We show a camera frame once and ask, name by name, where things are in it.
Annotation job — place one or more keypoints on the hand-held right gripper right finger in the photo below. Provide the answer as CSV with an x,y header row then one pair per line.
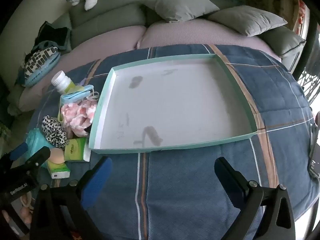
x,y
226,177

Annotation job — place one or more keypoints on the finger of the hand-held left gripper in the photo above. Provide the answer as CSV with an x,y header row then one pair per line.
x,y
37,158
18,150

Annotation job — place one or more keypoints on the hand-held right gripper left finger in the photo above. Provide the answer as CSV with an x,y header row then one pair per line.
x,y
97,180

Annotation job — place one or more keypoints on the green cloth piece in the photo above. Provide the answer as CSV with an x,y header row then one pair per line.
x,y
58,170

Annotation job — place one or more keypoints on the leopard print scrunchie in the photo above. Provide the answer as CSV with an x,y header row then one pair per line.
x,y
53,131

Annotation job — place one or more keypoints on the green tissue pack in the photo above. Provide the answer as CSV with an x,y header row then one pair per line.
x,y
76,150

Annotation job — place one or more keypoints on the lime green cloth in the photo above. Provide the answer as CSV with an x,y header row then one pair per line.
x,y
59,112

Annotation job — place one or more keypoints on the pink white fluffy cloth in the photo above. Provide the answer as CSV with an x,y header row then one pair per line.
x,y
76,117

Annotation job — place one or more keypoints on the blue face mask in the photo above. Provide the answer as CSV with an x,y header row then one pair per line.
x,y
75,95

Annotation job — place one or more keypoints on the white tray with teal rim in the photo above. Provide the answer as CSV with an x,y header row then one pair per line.
x,y
175,100

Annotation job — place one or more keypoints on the teal tissue packet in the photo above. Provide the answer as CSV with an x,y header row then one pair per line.
x,y
36,142

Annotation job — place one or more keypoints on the beige makeup sponge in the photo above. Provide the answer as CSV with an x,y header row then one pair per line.
x,y
57,156

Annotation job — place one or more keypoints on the blue plaid blanket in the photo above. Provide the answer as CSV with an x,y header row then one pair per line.
x,y
195,180

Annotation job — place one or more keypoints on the white bottle with green label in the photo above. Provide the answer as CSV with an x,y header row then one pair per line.
x,y
63,81

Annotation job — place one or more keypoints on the blue-rimmed patterned cushion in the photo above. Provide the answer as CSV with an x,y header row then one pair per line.
x,y
40,65

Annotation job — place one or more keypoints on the dark teal cloth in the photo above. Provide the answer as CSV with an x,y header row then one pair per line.
x,y
53,33

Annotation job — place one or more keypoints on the pink ribbed seat cushion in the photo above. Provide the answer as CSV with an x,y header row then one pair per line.
x,y
100,47
195,32

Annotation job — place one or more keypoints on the grey pillow with dark piping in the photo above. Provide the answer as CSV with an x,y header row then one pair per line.
x,y
285,41

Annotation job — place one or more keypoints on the grey-green sofa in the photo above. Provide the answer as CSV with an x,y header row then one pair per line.
x,y
107,17

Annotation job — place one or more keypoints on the grey square pillow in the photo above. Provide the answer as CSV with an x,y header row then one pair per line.
x,y
247,20
180,1

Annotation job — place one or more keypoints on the black curved frame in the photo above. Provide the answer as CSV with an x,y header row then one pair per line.
x,y
308,42

